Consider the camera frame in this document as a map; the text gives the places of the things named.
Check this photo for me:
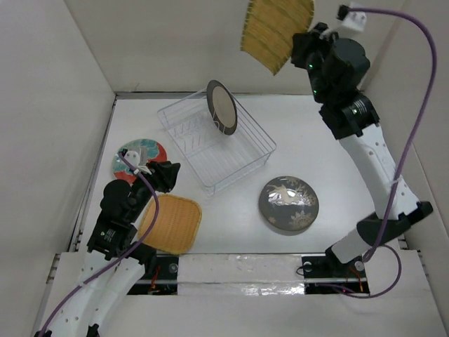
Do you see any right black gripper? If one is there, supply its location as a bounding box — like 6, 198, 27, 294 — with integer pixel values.
293, 22, 346, 103

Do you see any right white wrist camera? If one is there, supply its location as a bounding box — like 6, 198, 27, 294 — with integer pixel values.
336, 1, 367, 34

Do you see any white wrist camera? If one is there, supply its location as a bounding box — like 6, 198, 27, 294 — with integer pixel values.
121, 147, 149, 173
336, 1, 367, 34

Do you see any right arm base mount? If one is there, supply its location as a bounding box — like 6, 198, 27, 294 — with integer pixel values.
295, 251, 370, 295

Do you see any black plate with deer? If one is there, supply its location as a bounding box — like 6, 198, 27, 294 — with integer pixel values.
258, 176, 320, 235

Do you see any dark rimmed cream plate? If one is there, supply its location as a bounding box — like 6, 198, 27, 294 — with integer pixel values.
206, 80, 238, 136

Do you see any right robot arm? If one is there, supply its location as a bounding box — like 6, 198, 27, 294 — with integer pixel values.
291, 22, 433, 276

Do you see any white wire dish rack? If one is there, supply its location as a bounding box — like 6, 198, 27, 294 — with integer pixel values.
157, 89, 276, 196

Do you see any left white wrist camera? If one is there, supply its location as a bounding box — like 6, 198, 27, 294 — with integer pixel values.
121, 147, 149, 173

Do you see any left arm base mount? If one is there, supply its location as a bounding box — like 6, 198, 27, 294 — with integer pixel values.
128, 253, 179, 296

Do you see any colourful red teal plate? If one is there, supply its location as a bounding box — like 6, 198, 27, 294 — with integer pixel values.
112, 138, 167, 185

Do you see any square woven bamboo tray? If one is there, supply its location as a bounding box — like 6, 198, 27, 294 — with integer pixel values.
143, 194, 202, 256

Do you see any yellow fan-shaped bamboo plate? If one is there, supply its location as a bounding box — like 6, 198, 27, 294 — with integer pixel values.
240, 0, 315, 75

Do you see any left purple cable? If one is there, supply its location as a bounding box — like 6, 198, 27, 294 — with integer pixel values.
34, 150, 161, 337

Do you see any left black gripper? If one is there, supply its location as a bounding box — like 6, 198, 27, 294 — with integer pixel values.
128, 159, 180, 221

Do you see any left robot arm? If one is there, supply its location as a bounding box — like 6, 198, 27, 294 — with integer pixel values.
35, 161, 180, 336

